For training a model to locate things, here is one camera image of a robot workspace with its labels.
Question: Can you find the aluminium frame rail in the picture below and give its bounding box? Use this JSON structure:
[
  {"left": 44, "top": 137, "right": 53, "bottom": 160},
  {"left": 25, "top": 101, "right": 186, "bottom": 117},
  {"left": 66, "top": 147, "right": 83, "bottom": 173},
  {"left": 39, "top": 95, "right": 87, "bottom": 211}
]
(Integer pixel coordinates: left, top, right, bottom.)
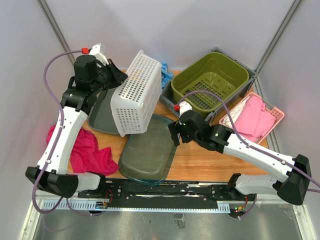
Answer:
[{"left": 32, "top": 178, "right": 306, "bottom": 214}]

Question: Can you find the blue patterned cloth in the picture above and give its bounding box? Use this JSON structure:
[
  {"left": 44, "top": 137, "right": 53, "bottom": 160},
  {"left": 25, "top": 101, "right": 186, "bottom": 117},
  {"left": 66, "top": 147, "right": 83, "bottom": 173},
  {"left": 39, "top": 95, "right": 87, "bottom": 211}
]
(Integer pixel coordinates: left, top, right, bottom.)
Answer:
[{"left": 161, "top": 62, "right": 174, "bottom": 89}]

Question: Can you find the dark grey plastic tray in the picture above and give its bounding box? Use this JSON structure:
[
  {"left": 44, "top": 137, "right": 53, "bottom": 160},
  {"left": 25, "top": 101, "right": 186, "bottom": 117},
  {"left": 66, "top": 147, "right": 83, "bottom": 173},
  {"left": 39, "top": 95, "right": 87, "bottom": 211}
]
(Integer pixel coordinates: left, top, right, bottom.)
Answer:
[{"left": 87, "top": 88, "right": 120, "bottom": 136}]

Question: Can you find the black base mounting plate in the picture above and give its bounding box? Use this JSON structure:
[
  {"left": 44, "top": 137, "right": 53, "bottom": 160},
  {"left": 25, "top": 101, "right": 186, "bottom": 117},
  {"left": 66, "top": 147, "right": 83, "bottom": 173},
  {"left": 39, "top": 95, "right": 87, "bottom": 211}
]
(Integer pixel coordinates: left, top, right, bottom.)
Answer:
[{"left": 77, "top": 178, "right": 255, "bottom": 212}]

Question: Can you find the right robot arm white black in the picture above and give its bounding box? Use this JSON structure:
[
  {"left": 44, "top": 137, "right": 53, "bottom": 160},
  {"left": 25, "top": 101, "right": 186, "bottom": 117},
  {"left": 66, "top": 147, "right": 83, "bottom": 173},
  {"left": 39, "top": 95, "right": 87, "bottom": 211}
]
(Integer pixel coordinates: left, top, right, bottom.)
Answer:
[{"left": 168, "top": 110, "right": 312, "bottom": 206}]

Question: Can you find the pink folded cloth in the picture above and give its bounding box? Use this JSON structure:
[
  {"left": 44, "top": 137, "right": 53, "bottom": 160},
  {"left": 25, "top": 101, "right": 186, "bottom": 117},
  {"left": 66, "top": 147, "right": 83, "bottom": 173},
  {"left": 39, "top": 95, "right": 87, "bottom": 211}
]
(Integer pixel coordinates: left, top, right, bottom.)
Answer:
[{"left": 221, "top": 95, "right": 276, "bottom": 142}]

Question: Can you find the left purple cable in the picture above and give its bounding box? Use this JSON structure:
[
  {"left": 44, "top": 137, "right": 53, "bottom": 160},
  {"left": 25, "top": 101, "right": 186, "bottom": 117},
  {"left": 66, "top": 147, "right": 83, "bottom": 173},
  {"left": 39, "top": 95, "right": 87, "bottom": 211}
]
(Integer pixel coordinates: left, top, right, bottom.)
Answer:
[{"left": 31, "top": 48, "right": 111, "bottom": 217}]

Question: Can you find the magenta cloth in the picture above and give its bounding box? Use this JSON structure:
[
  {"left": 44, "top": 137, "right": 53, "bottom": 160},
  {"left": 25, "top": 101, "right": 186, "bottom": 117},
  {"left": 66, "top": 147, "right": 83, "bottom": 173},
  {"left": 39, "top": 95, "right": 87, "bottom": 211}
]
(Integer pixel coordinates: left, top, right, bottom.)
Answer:
[{"left": 46, "top": 124, "right": 121, "bottom": 176}]

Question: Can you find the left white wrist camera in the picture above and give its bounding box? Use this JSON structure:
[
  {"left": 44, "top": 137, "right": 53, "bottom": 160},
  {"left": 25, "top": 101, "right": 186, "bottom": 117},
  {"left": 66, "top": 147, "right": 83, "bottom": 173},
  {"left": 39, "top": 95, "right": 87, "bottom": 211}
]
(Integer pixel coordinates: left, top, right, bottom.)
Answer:
[{"left": 81, "top": 43, "right": 109, "bottom": 66}]

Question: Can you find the translucent blue plastic tub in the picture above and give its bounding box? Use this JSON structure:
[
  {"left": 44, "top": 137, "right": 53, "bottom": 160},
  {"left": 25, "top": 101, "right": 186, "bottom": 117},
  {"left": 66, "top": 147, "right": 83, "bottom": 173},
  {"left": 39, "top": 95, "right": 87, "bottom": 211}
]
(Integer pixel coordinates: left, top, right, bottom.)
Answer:
[{"left": 118, "top": 114, "right": 177, "bottom": 186}]

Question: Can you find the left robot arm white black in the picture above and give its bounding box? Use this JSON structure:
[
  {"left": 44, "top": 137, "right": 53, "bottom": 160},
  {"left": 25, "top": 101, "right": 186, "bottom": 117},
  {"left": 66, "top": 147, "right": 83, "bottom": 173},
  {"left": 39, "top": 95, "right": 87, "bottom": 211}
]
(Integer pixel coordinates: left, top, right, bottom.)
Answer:
[{"left": 25, "top": 53, "right": 128, "bottom": 199}]

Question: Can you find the white perforated plastic basket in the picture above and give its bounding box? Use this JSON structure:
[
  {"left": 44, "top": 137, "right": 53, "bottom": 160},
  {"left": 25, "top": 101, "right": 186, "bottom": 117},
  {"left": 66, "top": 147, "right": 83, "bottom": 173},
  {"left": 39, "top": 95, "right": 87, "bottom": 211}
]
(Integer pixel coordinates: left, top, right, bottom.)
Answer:
[{"left": 110, "top": 50, "right": 162, "bottom": 137}]

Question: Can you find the pink plastic basket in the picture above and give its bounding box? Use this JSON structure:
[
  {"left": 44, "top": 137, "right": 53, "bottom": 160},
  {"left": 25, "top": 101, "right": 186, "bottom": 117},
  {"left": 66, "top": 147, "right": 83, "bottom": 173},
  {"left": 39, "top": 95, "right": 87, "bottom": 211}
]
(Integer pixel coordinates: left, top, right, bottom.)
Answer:
[{"left": 219, "top": 92, "right": 285, "bottom": 144}]

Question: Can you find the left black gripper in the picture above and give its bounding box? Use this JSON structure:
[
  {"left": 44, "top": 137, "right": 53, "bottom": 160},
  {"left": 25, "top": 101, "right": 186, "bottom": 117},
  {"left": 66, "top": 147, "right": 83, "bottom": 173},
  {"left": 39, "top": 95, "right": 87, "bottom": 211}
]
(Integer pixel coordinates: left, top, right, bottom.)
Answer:
[{"left": 91, "top": 58, "right": 128, "bottom": 93}]

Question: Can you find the olive green plastic basin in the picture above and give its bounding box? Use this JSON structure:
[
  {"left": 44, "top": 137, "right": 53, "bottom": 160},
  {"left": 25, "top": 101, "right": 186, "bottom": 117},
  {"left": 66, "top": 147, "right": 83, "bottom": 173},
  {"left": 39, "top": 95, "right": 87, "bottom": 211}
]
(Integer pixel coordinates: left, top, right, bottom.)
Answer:
[{"left": 171, "top": 52, "right": 250, "bottom": 103}]

